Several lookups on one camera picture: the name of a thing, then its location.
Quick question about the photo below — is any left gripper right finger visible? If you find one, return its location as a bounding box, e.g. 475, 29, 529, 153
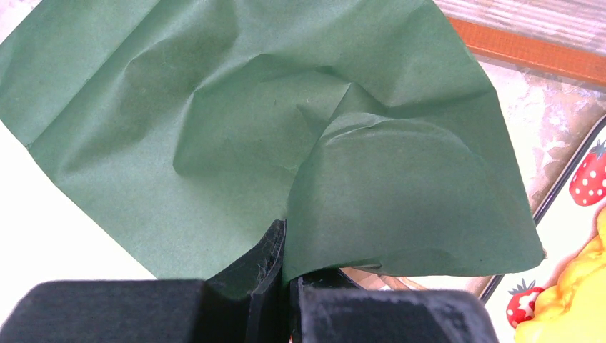
289, 269, 498, 342

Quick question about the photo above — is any strawberry print white tray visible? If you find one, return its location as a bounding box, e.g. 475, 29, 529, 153
482, 119, 605, 342

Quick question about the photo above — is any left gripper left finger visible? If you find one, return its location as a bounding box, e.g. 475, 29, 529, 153
1, 220, 287, 342

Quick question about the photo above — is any wooden shelf rack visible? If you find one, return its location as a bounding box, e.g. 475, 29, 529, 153
448, 17, 605, 86

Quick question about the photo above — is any green brown paper bag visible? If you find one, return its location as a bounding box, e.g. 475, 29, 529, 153
1, 1, 545, 279

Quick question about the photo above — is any orange fake bread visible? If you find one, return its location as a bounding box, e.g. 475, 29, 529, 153
514, 209, 605, 343

